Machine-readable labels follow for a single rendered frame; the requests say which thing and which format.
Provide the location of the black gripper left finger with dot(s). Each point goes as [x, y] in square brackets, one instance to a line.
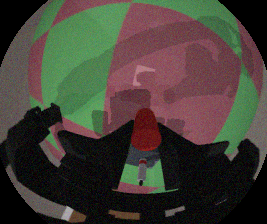
[111, 150]

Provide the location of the dark red cylinder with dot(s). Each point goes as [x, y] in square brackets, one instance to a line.
[145, 134]

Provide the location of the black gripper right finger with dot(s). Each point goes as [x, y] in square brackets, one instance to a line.
[179, 157]

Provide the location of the white marker with red band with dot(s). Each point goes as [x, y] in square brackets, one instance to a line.
[141, 171]

